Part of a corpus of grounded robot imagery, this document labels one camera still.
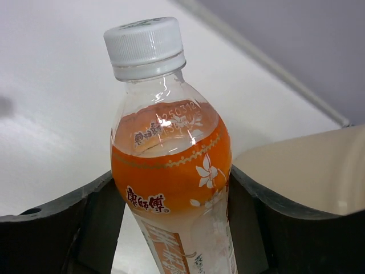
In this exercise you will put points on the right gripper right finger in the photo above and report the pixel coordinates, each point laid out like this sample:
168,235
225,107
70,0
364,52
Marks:
273,234

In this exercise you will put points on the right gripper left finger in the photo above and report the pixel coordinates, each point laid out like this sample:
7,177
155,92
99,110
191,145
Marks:
75,233

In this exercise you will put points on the beige plastic bin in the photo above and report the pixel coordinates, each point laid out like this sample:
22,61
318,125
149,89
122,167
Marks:
323,171

